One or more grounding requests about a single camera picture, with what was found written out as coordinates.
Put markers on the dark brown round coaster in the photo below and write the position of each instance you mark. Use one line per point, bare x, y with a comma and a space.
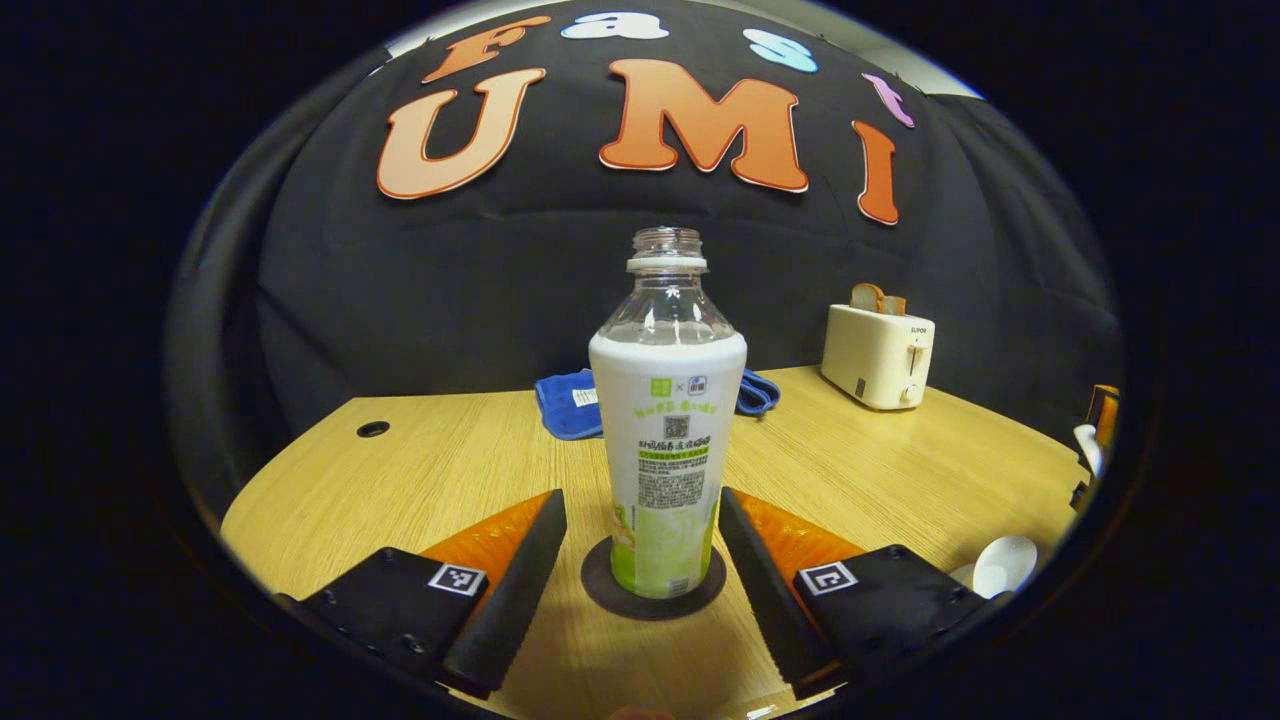
600, 590

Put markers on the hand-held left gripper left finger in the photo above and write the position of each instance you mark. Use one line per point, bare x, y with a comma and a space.
515, 590

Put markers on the toast bread slice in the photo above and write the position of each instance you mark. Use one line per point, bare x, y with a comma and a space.
867, 297
894, 305

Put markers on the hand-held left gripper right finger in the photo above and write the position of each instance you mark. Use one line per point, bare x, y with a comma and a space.
765, 590

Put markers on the black backdrop cloth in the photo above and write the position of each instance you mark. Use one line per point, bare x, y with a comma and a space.
450, 280

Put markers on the blue towel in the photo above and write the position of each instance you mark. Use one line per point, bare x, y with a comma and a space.
562, 405

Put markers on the white toaster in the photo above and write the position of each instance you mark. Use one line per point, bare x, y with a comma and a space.
875, 355

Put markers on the white teacup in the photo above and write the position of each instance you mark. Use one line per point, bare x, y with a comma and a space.
1005, 565

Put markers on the clear water bottle white label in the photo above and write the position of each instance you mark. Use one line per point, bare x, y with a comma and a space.
667, 430

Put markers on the white teacup lid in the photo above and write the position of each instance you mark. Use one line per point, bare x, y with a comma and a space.
1088, 450

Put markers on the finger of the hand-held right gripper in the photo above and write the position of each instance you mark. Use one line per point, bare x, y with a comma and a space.
1105, 412
1083, 495

